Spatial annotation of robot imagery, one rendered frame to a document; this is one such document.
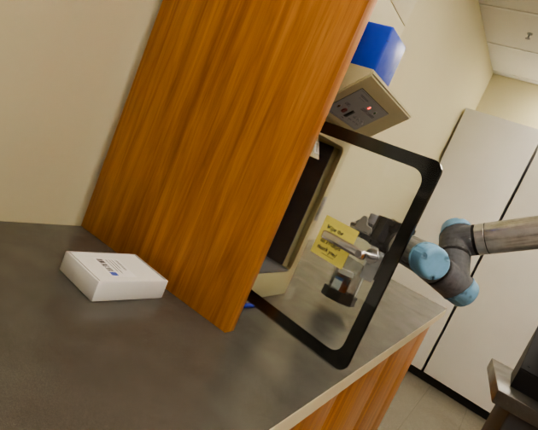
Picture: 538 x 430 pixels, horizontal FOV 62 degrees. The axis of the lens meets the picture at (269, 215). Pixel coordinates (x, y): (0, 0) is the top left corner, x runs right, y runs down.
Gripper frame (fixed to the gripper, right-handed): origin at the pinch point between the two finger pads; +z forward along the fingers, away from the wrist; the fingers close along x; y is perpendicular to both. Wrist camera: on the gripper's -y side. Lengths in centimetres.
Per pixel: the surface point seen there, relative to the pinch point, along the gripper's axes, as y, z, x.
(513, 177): 83, 187, -180
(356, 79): 28, -35, 33
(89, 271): -24, -39, 63
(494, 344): -40, 166, -216
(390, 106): 29.8, -22.4, 19.5
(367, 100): 27.2, -27.6, 26.9
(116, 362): -29, -57, 54
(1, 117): -8, -21, 91
